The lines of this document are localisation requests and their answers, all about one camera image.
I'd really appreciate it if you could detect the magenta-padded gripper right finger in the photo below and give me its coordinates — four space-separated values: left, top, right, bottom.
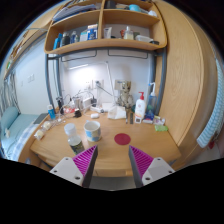
128 144 176 189

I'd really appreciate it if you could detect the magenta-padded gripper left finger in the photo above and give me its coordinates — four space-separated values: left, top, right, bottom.
49 144 99 188

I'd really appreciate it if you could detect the clear drink bottle dark label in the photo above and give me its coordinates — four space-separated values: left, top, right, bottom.
63 122 86 156

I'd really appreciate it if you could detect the green packet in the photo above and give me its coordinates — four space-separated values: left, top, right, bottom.
154 124 169 132

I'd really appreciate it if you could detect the white mug blue print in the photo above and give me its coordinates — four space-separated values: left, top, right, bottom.
83 119 102 143

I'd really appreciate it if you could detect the white paper roll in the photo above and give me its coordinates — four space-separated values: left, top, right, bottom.
34 129 45 141
42 120 54 131

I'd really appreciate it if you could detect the flat round red coaster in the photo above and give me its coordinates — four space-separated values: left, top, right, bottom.
113 132 132 146

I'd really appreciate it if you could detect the dark blue pack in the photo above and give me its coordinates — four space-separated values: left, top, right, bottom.
143 111 155 122

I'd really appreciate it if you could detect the blue can white cap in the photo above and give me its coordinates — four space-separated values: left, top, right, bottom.
46 104 57 120

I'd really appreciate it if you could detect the bed with teal sheet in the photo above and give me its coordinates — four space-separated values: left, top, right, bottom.
0 113 48 161

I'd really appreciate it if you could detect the white pump bottle red pump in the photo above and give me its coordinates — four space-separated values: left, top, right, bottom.
134 91 148 125

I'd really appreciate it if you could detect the black upright device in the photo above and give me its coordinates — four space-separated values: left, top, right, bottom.
55 96 64 114

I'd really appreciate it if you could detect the white power strip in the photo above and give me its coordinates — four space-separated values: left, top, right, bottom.
89 105 104 114

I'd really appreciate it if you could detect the white tissue pack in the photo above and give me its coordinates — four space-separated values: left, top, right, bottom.
107 105 128 120

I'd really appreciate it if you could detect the white square adapter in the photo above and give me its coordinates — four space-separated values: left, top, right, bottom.
81 96 93 109

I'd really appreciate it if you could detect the white blue checkered cloth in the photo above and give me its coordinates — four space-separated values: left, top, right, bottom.
196 58 224 149

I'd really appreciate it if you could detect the white desk lamp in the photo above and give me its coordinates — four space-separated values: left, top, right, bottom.
67 60 118 113

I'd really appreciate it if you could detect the teal pillow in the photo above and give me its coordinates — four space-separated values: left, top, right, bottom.
0 105 19 133

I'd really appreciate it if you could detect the grey white striped curtain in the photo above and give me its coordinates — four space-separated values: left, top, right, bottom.
0 71 21 114

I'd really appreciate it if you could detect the wooden shelf unit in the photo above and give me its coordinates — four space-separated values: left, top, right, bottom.
44 0 168 56

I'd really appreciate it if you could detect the black power cable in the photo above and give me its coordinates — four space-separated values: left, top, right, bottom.
95 81 115 98

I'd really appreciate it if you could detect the white wall socket plate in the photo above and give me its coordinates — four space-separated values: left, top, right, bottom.
92 79 104 89

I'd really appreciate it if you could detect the beige wall socket plate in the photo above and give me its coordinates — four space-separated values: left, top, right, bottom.
114 79 127 91

